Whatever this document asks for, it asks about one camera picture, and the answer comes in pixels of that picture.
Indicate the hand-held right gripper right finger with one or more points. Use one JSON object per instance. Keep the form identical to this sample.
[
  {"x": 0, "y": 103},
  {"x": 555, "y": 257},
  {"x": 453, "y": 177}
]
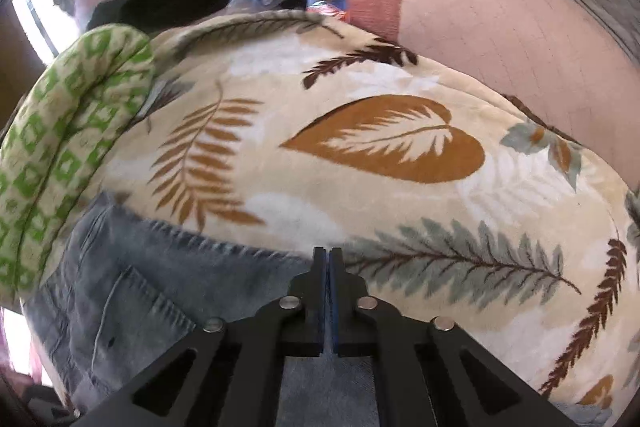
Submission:
[{"x": 334, "y": 287}]

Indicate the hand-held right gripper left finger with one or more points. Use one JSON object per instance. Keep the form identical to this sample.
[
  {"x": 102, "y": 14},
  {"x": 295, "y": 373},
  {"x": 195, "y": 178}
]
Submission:
[{"x": 320, "y": 287}]

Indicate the blue denim pants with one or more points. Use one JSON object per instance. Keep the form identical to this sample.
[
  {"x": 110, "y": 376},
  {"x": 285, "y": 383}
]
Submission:
[{"x": 140, "y": 287}]

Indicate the leaf print fleece blanket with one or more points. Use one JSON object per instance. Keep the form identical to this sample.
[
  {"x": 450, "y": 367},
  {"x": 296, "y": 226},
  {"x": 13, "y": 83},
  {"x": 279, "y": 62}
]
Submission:
[{"x": 380, "y": 187}]

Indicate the green patterned cloth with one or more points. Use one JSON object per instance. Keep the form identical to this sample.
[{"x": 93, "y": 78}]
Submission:
[{"x": 60, "y": 157}]

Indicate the pink bed sheet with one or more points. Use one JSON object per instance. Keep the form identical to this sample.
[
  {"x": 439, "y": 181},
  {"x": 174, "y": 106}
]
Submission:
[{"x": 500, "y": 37}]

